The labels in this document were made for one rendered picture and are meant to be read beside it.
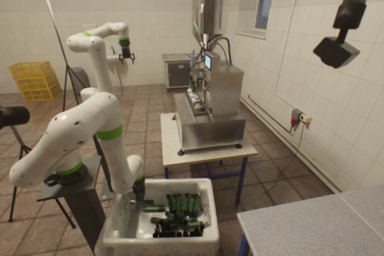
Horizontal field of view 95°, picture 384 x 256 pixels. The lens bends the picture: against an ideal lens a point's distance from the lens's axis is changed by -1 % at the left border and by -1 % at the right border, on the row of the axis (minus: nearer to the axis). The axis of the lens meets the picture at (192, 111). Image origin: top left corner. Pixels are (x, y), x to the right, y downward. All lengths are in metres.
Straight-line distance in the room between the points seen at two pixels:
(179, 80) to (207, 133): 3.28
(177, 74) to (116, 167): 3.74
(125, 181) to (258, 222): 0.71
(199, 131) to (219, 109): 0.22
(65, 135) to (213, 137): 1.00
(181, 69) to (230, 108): 3.19
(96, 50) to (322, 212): 1.71
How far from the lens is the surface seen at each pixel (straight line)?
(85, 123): 0.66
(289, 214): 1.23
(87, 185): 1.14
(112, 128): 0.78
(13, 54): 6.03
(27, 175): 0.95
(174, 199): 1.38
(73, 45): 1.58
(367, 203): 1.52
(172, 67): 4.42
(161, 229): 1.31
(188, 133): 1.31
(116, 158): 0.88
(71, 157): 1.10
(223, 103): 1.34
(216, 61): 1.21
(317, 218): 1.28
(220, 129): 1.36
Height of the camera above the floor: 1.69
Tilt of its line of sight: 28 degrees down
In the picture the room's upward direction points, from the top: straight up
